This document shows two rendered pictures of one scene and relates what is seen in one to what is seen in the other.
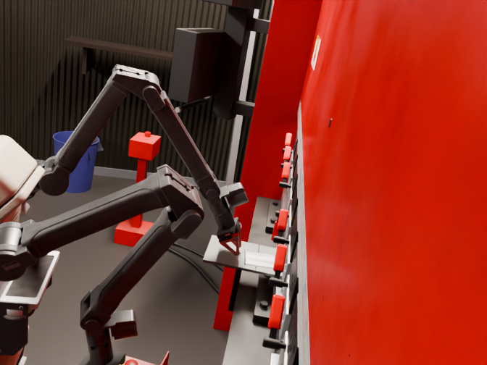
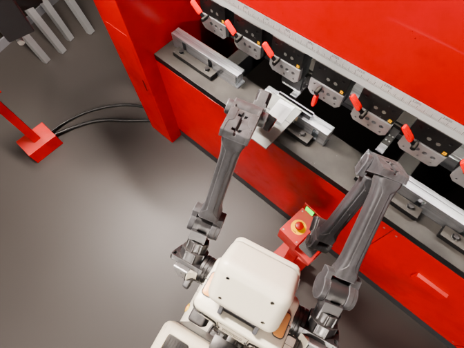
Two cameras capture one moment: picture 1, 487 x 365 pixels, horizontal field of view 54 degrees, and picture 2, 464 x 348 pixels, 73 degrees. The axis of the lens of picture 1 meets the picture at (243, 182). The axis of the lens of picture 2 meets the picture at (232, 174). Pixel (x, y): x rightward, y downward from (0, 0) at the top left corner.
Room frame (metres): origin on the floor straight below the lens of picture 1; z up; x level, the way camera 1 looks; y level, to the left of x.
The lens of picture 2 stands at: (1.00, 0.69, 2.20)
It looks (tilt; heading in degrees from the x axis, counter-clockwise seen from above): 64 degrees down; 314
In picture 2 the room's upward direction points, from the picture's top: 5 degrees counter-clockwise
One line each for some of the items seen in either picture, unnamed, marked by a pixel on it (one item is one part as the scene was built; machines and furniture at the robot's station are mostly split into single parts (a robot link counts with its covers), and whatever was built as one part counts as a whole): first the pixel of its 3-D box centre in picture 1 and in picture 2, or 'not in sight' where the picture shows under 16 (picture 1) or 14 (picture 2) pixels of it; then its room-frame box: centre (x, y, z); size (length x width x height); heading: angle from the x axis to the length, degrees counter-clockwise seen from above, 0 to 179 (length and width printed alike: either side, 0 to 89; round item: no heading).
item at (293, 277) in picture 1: (307, 295); (431, 137); (0.87, -0.18, 1.26); 0.15 x 0.09 x 0.17; 178
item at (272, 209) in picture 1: (272, 216); (194, 63); (2.04, -0.17, 0.89); 0.30 x 0.05 x 0.03; 178
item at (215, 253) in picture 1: (245, 255); (268, 119); (1.45, -0.05, 1.00); 0.26 x 0.18 x 0.01; 88
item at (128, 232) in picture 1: (140, 189); (10, 116); (3.13, 0.71, 0.42); 0.25 x 0.20 x 0.83; 88
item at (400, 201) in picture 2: not in sight; (387, 193); (0.84, -0.12, 0.89); 0.30 x 0.05 x 0.03; 178
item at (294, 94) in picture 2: not in sight; (308, 79); (1.43, -0.35, 1.01); 0.26 x 0.12 x 0.05; 88
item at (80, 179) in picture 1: (77, 161); not in sight; (3.86, 1.44, 0.24); 0.42 x 0.38 x 0.49; 101
